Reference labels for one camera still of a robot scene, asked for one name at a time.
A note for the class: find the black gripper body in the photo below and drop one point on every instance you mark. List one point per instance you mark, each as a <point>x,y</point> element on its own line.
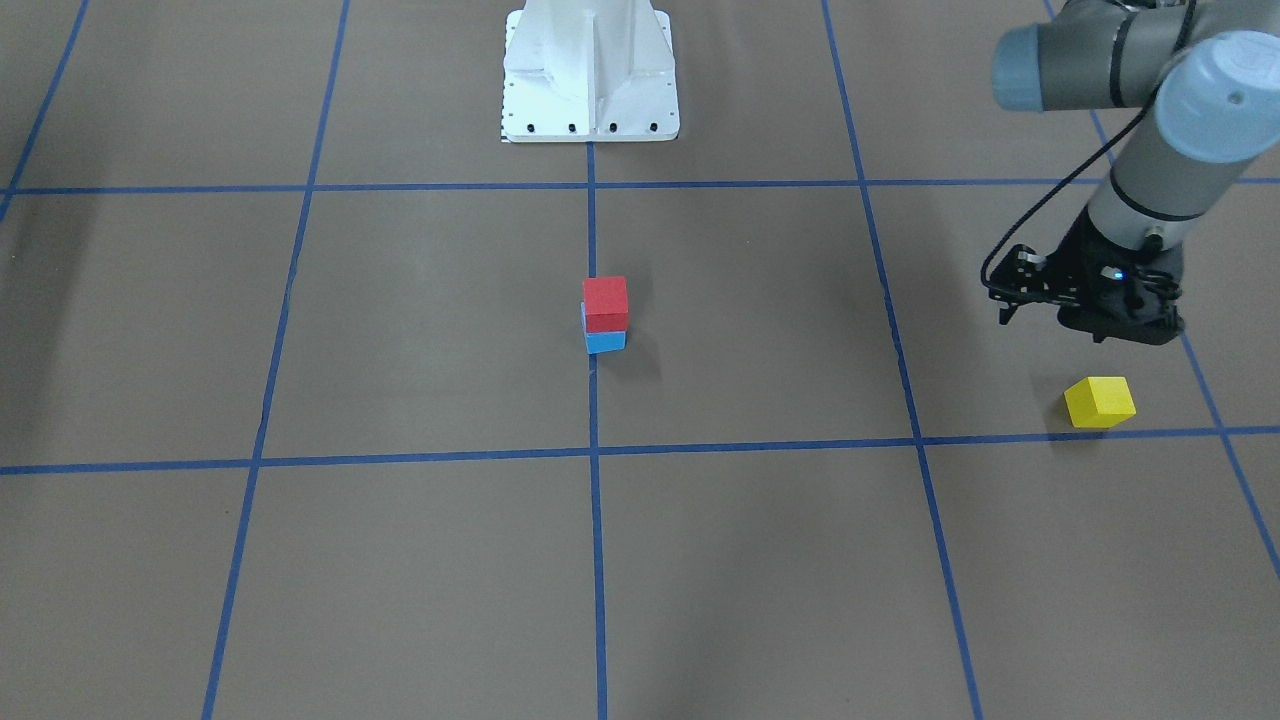
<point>1083,262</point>

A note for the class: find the yellow block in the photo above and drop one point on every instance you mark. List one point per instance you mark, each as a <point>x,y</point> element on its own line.
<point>1099,402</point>

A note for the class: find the red block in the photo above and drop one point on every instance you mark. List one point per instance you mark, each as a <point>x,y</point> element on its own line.
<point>605,307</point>

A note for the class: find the blue block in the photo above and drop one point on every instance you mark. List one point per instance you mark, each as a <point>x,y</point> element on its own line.
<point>603,342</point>

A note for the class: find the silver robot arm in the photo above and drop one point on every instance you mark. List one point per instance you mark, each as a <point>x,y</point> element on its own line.
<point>1201,78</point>

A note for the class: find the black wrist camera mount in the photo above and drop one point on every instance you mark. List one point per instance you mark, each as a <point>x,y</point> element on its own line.
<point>1019,277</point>

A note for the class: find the white camera mast column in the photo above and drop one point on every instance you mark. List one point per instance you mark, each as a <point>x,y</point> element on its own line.
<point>589,72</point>

